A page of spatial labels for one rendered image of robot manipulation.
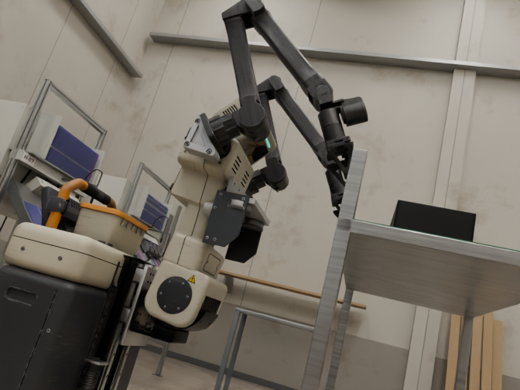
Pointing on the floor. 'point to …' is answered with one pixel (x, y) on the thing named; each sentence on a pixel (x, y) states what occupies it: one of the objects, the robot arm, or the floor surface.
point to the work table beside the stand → (240, 341)
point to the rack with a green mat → (406, 278)
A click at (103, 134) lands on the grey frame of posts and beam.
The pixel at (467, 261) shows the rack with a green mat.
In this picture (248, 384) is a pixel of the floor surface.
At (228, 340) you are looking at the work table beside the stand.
